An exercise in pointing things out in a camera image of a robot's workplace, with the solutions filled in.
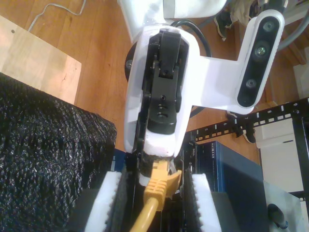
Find yellow network cable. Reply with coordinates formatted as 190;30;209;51
130;158;183;232

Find dark sneaker white sole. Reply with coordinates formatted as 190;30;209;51
213;11;234;41
225;111;257;145

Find black bubble mat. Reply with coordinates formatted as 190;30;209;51
0;72;118;232

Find white box behind rack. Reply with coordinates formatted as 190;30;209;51
255;117;301;148

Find black camera cable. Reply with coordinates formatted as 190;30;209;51
170;19;212;58

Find blue network switch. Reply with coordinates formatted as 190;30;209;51
193;139;266;194

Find gripper camera bar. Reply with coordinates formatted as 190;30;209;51
193;9;285;116

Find black perforated rack post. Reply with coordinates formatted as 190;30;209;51
190;98;309;143

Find thick grey cable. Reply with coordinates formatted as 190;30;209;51
279;21;309;50

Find thin grey floor cable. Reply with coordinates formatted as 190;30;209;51
27;0;87;32

